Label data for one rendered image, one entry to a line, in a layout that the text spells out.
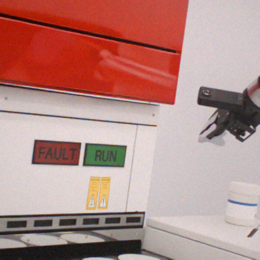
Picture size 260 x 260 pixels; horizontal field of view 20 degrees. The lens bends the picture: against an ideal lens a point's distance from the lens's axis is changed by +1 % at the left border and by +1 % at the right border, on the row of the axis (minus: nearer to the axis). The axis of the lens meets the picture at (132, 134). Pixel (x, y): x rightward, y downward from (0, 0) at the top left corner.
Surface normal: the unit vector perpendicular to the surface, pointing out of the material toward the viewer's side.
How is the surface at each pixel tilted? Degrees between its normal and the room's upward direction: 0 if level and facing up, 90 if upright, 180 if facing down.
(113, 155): 90
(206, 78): 90
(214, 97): 44
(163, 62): 90
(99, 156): 90
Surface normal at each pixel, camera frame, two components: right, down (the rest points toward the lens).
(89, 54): 0.69, 0.13
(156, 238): -0.71, -0.06
